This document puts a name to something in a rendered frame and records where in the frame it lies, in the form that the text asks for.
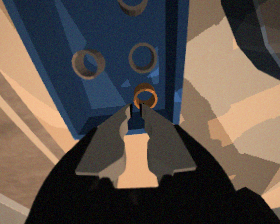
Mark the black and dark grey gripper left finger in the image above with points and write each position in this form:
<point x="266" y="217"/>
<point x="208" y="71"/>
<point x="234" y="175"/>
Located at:
<point x="100" y="153"/>

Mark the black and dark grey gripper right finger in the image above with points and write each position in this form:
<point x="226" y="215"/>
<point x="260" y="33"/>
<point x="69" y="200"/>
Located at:
<point x="171" y="150"/>

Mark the bronze bushing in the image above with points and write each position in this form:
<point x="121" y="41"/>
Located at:
<point x="145" y="87"/>

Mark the dark grey metal bushing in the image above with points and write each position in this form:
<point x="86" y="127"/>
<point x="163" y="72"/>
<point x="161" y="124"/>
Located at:
<point x="79" y="67"/>
<point x="133" y="10"/>
<point x="152" y="63"/>

